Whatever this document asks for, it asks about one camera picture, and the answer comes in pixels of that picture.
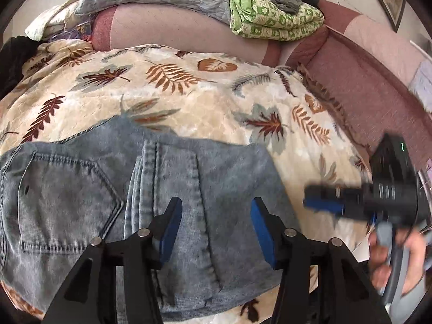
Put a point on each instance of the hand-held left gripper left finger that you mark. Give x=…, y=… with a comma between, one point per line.
x=170, y=233

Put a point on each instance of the purple cloth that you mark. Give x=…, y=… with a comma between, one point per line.
x=72, y=33

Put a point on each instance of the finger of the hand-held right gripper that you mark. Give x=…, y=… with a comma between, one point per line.
x=324, y=206

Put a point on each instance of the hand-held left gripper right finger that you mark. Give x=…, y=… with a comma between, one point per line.
x=265, y=233

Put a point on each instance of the grey cloth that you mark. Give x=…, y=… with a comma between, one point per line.
x=288, y=5

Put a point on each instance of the black jacket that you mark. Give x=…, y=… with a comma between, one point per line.
x=13, y=64

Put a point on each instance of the leaf print blanket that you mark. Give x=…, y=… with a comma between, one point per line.
x=202, y=108

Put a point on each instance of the dark framed picture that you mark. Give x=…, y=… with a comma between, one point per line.
x=388, y=0

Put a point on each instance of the white crumpled cloth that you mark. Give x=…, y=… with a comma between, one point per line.
x=50, y=23

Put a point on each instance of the green patterned folded blanket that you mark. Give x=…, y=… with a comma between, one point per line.
x=270, y=23

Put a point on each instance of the person's right hand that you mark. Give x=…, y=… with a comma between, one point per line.
x=416, y=260

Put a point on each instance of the white paper sheet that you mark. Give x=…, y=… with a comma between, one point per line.
x=422, y=81

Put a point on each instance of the grey-blue denim pants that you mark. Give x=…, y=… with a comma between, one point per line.
x=84, y=192

